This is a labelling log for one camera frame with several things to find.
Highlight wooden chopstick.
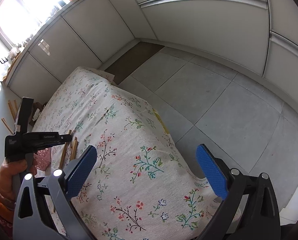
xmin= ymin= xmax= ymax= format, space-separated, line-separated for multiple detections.
xmin=70 ymin=137 xmax=78 ymax=161
xmin=8 ymin=100 xmax=18 ymax=121
xmin=59 ymin=129 xmax=72 ymax=169
xmin=1 ymin=118 xmax=14 ymax=134

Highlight person's left hand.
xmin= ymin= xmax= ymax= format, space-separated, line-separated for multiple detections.
xmin=0 ymin=159 xmax=28 ymax=209

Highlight pink perforated holder basket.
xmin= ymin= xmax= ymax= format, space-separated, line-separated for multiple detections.
xmin=34 ymin=148 xmax=51 ymax=171

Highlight floral tablecloth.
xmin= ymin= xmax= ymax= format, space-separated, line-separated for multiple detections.
xmin=33 ymin=67 xmax=218 ymax=239

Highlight dark floor mat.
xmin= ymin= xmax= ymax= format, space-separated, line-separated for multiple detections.
xmin=99 ymin=39 xmax=164 ymax=85

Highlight window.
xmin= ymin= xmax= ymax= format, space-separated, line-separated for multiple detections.
xmin=0 ymin=0 xmax=72 ymax=49

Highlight white lower cabinets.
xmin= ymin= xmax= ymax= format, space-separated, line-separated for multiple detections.
xmin=5 ymin=0 xmax=298 ymax=111

